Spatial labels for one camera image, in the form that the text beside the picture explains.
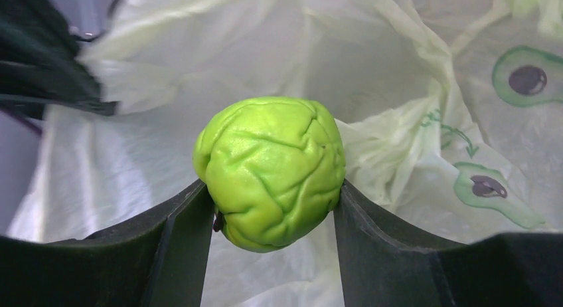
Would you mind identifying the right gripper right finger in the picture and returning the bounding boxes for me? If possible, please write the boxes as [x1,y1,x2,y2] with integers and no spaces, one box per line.
[334,182,562,306]

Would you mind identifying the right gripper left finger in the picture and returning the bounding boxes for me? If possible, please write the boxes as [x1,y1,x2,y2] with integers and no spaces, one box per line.
[1,181,214,306]

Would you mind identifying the light green plastic bag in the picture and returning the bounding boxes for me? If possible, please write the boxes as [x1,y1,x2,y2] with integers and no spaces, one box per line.
[5,0,562,306]

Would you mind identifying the wrinkled light green fruit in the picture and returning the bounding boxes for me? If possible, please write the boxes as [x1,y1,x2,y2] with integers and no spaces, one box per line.
[193,96,346,253]

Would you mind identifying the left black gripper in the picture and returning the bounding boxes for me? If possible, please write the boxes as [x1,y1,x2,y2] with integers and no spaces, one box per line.
[1,0,118,120]

